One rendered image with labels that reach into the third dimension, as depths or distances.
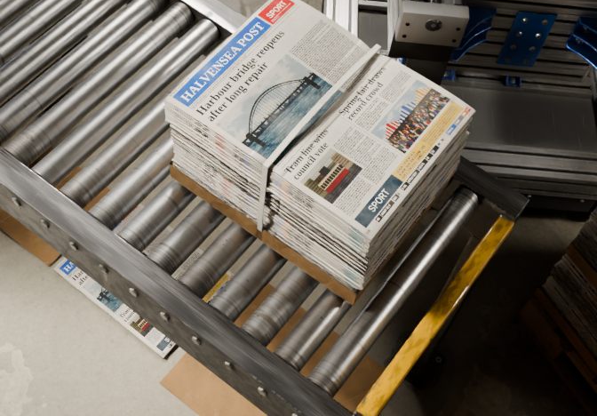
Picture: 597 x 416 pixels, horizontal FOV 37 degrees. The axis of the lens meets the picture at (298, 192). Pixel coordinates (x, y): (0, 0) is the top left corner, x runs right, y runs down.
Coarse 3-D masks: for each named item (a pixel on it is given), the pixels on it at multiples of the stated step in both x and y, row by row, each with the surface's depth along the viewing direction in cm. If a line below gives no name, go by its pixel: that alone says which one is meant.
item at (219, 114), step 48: (288, 0) 142; (240, 48) 136; (288, 48) 136; (336, 48) 138; (192, 96) 131; (240, 96) 131; (288, 96) 132; (192, 144) 136; (240, 144) 127; (240, 192) 138
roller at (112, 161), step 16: (160, 112) 157; (128, 128) 155; (144, 128) 155; (160, 128) 157; (112, 144) 153; (128, 144) 153; (144, 144) 155; (96, 160) 151; (112, 160) 151; (128, 160) 153; (80, 176) 149; (96, 176) 149; (112, 176) 151; (64, 192) 147; (80, 192) 148; (96, 192) 150
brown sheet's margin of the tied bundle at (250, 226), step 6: (246, 222) 143; (252, 222) 142; (246, 228) 145; (252, 228) 143; (252, 234) 145; (258, 234) 143; (264, 234) 142; (270, 234) 140; (264, 240) 144; (270, 240) 142; (270, 246) 144
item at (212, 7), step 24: (168, 0) 174; (192, 0) 171; (216, 0) 171; (192, 24) 174; (216, 24) 169; (240, 24) 169; (480, 168) 156; (480, 192) 154; (504, 192) 154; (480, 216) 158; (504, 240) 162
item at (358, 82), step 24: (360, 48) 138; (336, 72) 136; (360, 72) 136; (312, 96) 133; (336, 96) 133; (288, 120) 130; (312, 120) 130; (264, 144) 127; (312, 144) 128; (288, 168) 126; (264, 216) 139
